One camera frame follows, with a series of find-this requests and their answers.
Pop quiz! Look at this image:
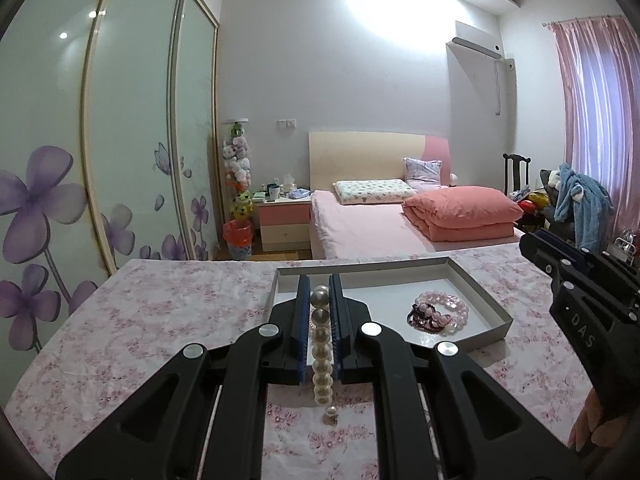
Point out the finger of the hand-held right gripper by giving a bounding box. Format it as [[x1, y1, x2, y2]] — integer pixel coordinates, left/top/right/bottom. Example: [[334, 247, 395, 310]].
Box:
[[539, 230, 640, 306], [519, 232, 601, 287]]

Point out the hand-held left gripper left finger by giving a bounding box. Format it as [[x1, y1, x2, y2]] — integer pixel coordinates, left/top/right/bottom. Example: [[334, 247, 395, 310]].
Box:
[[55, 275, 312, 480]]

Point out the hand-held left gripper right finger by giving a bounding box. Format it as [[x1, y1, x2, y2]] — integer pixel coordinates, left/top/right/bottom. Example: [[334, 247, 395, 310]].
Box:
[[327, 272, 586, 480]]

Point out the white pearl necklace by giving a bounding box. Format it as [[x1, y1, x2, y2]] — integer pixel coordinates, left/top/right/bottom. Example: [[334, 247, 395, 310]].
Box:
[[311, 285, 339, 426]]

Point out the grey cardboard box tray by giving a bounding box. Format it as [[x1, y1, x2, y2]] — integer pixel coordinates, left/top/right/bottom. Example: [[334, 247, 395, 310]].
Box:
[[268, 256, 515, 354]]

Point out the dark red bead bracelet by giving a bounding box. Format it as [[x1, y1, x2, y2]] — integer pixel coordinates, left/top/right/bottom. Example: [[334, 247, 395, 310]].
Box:
[[406, 304, 447, 332]]

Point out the pink crystal bead bracelet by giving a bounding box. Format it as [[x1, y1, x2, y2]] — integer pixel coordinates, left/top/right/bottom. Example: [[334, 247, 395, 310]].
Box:
[[415, 291, 471, 335]]

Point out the person's right hand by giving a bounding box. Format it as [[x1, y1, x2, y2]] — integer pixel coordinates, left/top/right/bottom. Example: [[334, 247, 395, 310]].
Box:
[[569, 387, 626, 454]]

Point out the blue clothing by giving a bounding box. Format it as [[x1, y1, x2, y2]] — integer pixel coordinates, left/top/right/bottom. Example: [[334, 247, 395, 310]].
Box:
[[552, 162, 615, 251]]

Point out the dark wooden chair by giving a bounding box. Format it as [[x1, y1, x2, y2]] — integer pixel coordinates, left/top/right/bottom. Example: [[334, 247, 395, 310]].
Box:
[[502, 153, 531, 196]]

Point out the folded pink quilt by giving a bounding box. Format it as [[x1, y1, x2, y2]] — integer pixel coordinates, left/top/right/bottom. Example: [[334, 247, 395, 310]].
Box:
[[402, 186, 523, 243]]

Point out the pink and cream nightstand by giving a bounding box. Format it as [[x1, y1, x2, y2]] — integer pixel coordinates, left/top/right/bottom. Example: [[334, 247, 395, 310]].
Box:
[[255, 194, 313, 252]]

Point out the red trash bin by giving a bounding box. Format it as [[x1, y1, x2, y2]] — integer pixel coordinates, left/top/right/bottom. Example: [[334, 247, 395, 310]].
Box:
[[223, 220, 252, 261]]

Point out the pink bed with headboard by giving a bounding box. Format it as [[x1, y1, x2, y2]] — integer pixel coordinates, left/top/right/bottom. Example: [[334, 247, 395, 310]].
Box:
[[308, 131, 526, 260]]

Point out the white patterned pillow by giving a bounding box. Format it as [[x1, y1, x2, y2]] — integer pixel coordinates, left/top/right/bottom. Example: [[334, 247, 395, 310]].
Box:
[[333, 179, 417, 206]]

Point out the purple floral pillow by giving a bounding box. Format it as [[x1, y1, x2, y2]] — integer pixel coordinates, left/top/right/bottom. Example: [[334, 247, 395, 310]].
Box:
[[403, 158, 443, 192]]

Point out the pink curtain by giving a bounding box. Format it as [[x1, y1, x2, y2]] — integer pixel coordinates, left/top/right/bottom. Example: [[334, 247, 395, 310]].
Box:
[[542, 14, 640, 241]]

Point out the plush toy column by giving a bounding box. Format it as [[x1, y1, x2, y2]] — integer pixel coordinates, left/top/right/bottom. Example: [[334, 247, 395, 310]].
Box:
[[222, 119, 253, 223]]

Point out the white pipe cover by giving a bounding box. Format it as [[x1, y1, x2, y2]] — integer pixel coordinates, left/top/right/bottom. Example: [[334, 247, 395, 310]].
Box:
[[492, 57, 516, 116]]

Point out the white air conditioner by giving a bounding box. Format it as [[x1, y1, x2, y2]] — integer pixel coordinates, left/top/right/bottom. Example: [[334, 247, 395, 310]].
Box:
[[451, 21, 503, 57]]

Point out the floral glass sliding wardrobe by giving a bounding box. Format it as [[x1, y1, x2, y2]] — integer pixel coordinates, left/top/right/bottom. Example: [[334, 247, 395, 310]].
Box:
[[0, 0, 221, 356]]

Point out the white metal frame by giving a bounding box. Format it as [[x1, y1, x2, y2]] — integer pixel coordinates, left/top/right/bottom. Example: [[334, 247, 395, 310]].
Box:
[[614, 230, 639, 261]]

